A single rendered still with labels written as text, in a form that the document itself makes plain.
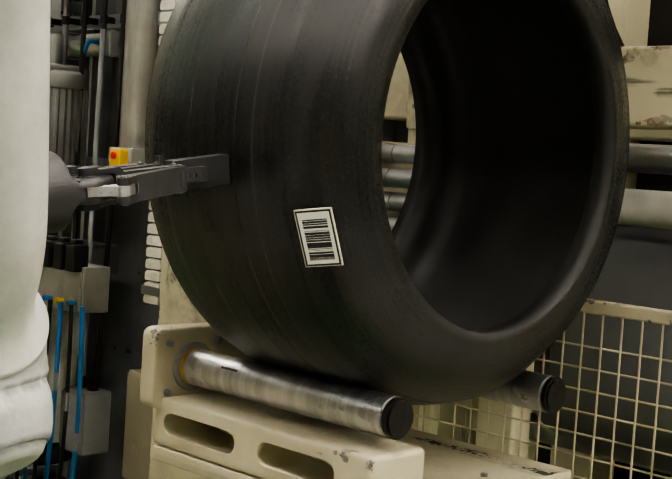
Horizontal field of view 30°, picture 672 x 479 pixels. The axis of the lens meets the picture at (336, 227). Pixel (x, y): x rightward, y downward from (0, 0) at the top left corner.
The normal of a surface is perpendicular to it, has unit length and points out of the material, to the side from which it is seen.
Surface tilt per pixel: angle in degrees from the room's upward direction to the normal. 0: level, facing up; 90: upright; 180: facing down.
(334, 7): 71
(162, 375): 90
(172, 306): 90
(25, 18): 103
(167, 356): 90
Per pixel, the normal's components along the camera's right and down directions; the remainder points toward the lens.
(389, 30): 0.58, 0.00
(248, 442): -0.70, -0.01
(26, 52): 0.64, 0.30
